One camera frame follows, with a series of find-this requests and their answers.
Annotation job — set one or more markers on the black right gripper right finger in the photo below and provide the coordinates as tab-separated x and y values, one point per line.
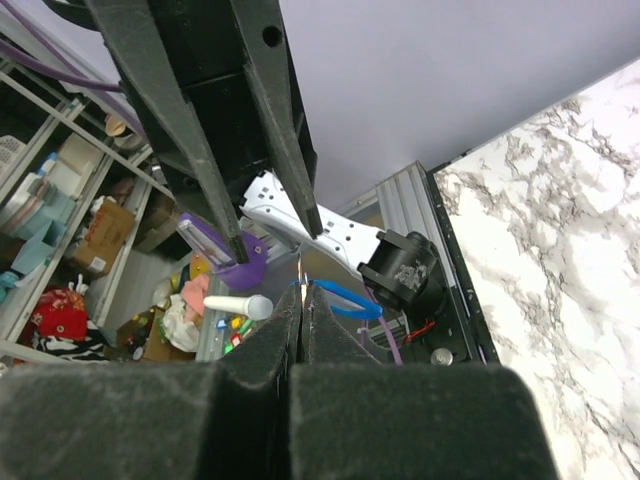
353	418

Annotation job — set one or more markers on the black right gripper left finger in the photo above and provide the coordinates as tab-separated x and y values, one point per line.
225	419

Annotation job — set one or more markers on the black table edge frame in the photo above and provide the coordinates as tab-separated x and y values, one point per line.
410	201

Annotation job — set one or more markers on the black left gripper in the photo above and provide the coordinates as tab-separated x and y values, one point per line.
214	89

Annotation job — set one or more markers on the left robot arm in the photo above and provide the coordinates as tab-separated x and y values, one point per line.
398	268

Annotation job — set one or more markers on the blue plastic key tag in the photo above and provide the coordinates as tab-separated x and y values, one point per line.
351	305

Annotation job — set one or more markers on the red patterned plush toy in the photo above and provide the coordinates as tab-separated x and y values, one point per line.
63	328

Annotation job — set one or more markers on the white storage shelf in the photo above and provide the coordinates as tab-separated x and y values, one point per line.
62	196

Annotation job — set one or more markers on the cardboard box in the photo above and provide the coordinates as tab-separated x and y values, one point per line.
96	246

